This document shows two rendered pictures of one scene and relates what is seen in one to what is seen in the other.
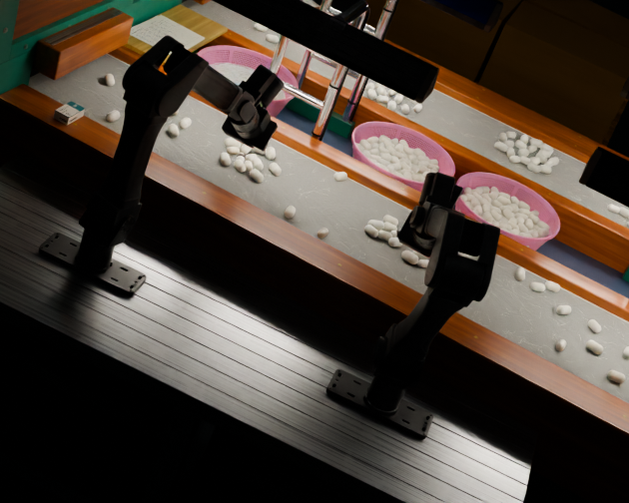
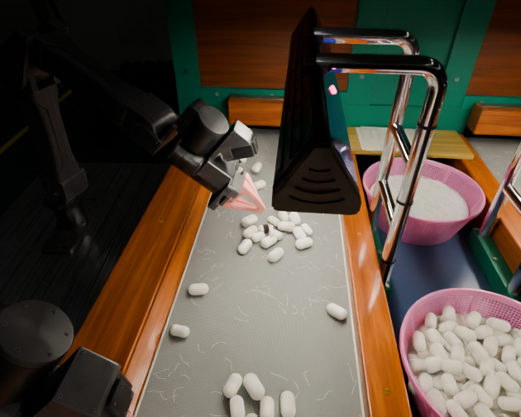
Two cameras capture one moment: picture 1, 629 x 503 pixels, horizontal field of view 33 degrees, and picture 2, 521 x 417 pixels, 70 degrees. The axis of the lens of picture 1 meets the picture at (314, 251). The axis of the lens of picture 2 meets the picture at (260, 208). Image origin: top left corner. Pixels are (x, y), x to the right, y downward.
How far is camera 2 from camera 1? 2.12 m
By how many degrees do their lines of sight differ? 67
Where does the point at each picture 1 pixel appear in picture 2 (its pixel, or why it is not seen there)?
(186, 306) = (41, 287)
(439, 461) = not seen: outside the picture
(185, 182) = (169, 208)
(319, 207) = (247, 314)
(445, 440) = not seen: outside the picture
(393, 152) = (506, 357)
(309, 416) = not seen: outside the picture
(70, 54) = (242, 107)
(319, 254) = (105, 337)
